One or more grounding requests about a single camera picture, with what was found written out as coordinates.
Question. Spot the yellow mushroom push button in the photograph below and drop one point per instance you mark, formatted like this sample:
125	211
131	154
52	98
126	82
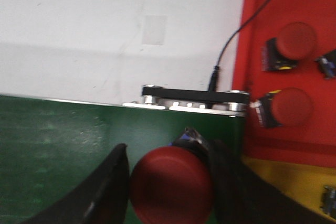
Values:
328	201

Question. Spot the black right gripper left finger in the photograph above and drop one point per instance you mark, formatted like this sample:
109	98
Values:
100	198

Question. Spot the yellow tray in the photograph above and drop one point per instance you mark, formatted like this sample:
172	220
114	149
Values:
303	183

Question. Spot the green conveyor belt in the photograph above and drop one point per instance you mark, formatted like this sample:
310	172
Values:
48	147

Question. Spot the black push button switch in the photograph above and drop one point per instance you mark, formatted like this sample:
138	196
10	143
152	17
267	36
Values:
172	184

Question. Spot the aluminium conveyor frame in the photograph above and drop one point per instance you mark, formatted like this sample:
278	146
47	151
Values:
231	103

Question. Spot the red mushroom push button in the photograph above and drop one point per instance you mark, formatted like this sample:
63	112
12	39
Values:
286	107
294	42
326	64

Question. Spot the red tray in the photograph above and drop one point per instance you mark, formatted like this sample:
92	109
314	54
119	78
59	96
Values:
312	143

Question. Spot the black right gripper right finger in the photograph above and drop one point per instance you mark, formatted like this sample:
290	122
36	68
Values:
241	196

